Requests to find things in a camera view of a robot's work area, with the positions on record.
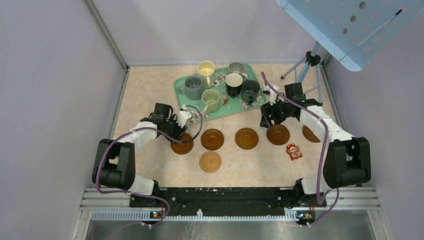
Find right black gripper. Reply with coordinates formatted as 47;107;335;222
260;96;292;129

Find dark brown wooden coaster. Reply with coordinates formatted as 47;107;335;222
170;133;194;155
266;124;290;146
302;125;321;143
201;128;225;151
235;127;259;150

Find dark green mug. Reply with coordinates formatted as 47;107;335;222
240;79;261;105

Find light tan wooden coaster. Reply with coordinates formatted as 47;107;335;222
199;151;222;173

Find black mug white inside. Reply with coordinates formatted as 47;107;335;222
225;73;243;98

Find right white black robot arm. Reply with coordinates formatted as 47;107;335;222
260;82;371;206

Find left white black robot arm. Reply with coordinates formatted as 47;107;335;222
92;103;192;207

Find red owl picture card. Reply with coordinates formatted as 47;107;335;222
286;143;303;161

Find green floral serving tray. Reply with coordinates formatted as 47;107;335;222
173;66;267;122

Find plain grey mug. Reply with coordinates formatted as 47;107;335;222
177;76;205;100

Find light green mug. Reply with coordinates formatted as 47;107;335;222
201;89;221;114

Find ribbed grey mug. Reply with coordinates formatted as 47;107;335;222
228;62;249;81

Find pale yellow mug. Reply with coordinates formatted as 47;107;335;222
197;60;216;87

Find grey tripod stand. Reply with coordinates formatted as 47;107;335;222
280;41;323;105

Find light blue perforated panel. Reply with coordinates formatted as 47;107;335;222
277;0;424;72

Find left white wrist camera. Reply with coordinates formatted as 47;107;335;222
177;104;194;128

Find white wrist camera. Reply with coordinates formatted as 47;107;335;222
177;104;194;128
263;84;280;106

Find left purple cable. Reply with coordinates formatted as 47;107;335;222
95;104;204;230

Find purple cable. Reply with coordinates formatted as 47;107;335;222
260;71;340;227
95;104;204;230

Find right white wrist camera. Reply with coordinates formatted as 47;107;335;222
263;84;280;106

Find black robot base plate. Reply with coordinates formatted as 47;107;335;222
129;187;327;217

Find aluminium frame rail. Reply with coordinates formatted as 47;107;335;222
72;186;394;240

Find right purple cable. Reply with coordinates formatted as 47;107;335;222
260;71;340;227

